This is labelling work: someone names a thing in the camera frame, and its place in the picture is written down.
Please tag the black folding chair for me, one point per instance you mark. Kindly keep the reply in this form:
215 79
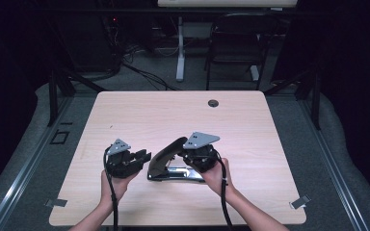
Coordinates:
234 41

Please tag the black stapler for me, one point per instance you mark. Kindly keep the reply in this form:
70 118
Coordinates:
163 160

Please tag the black table grommet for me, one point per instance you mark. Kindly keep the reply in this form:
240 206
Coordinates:
213 103

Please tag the white desk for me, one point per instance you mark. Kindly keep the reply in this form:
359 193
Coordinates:
180 48

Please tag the grey tape piece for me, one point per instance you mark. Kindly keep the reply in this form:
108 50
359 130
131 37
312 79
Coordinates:
57 202
300 202

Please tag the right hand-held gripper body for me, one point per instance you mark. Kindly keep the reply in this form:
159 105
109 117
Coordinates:
202 157

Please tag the dark equipment cabinet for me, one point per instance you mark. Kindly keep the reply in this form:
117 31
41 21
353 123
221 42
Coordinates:
86 41

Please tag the aluminium floor rail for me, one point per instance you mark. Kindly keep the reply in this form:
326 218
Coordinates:
19 179
337 179

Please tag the black metal stand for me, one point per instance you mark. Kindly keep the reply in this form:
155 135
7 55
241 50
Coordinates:
53 96
316 102

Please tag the person's right hand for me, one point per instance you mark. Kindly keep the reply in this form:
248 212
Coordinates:
216 179

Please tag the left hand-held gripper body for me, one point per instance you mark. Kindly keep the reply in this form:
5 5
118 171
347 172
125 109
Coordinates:
122 163

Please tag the person's left hand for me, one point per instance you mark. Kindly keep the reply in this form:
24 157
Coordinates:
115 189

